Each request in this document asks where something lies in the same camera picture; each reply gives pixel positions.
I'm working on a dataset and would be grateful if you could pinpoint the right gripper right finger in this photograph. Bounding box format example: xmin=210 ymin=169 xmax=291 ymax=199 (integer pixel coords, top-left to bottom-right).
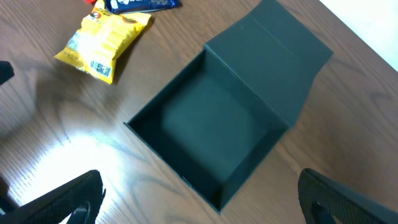
xmin=298 ymin=168 xmax=397 ymax=224

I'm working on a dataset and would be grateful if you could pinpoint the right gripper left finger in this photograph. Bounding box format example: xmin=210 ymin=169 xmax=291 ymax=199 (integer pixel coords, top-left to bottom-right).
xmin=1 ymin=170 xmax=106 ymax=223

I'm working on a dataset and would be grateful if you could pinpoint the dark green lidded box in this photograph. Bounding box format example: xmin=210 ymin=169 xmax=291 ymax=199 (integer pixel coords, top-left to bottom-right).
xmin=127 ymin=1 xmax=332 ymax=212

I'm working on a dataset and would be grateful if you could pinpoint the dark blue Dairy Milk bar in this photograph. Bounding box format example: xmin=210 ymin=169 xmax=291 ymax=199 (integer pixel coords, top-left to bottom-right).
xmin=105 ymin=0 xmax=180 ymax=14

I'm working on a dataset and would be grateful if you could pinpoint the red candy bag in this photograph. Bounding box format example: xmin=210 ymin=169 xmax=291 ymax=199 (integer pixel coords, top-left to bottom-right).
xmin=84 ymin=0 xmax=97 ymax=4

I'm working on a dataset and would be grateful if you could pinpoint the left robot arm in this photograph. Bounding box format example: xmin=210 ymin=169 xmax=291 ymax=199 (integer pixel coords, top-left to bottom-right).
xmin=0 ymin=61 xmax=14 ymax=85

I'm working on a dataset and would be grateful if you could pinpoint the yellow snack bag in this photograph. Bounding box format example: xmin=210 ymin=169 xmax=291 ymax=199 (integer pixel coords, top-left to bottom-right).
xmin=54 ymin=0 xmax=151 ymax=84

